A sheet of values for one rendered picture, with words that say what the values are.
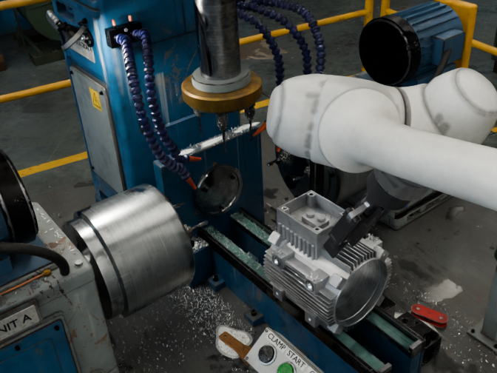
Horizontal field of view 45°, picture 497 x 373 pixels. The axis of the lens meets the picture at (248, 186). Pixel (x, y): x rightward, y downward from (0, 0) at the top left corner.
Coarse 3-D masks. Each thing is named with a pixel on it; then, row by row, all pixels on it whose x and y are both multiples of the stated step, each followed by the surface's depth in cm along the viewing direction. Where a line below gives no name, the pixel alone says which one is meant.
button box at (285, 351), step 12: (264, 336) 104; (276, 336) 103; (252, 348) 105; (276, 348) 102; (288, 348) 101; (252, 360) 104; (276, 360) 101; (288, 360) 100; (300, 360) 99; (264, 372) 101; (276, 372) 100; (300, 372) 98; (312, 372) 97
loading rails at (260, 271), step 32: (256, 224) 158; (224, 256) 150; (256, 256) 158; (256, 288) 142; (256, 320) 143; (288, 320) 135; (384, 320) 127; (320, 352) 128; (352, 352) 119; (384, 352) 127; (416, 352) 121
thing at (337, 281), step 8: (272, 232) 127; (272, 240) 126; (280, 240) 126; (376, 248) 121; (384, 256) 121; (336, 280) 114; (344, 280) 114; (336, 288) 114; (384, 296) 128; (376, 304) 127; (328, 328) 121; (336, 328) 120
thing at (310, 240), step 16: (288, 208) 124; (304, 208) 129; (320, 208) 129; (336, 208) 125; (288, 224) 123; (304, 224) 119; (320, 224) 122; (288, 240) 125; (304, 240) 121; (320, 240) 118
